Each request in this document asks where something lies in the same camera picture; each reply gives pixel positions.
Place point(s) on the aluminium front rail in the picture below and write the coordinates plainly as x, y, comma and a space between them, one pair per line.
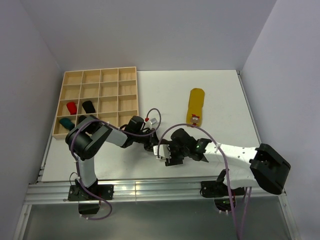
141, 190

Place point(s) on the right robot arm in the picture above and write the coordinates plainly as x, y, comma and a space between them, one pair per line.
271, 180

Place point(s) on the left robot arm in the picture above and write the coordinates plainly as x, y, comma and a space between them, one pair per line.
86, 139

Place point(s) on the black rolled sock lower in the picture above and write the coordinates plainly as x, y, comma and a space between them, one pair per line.
81, 118

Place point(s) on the wooden compartment tray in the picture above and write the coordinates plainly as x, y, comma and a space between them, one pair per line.
113, 92

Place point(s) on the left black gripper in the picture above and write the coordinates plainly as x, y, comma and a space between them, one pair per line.
152, 141

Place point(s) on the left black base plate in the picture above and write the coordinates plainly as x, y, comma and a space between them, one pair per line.
77, 192

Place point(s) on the black rolled sock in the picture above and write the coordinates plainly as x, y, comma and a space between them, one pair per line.
88, 107
81, 118

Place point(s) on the yellow cartoon sock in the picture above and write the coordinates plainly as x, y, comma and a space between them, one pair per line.
194, 115

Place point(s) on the red rolled sock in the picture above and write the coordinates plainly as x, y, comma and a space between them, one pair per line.
72, 108

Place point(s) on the teal rolled sock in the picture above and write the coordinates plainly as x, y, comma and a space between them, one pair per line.
67, 123

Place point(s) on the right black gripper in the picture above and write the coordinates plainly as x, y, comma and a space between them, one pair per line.
173, 161

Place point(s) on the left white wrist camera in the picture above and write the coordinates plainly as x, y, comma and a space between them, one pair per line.
149, 122

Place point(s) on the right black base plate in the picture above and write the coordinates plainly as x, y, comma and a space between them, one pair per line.
213, 189

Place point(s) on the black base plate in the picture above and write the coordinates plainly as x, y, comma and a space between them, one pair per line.
213, 189
77, 192

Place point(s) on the black rolled sock upper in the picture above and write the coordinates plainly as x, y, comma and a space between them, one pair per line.
88, 107

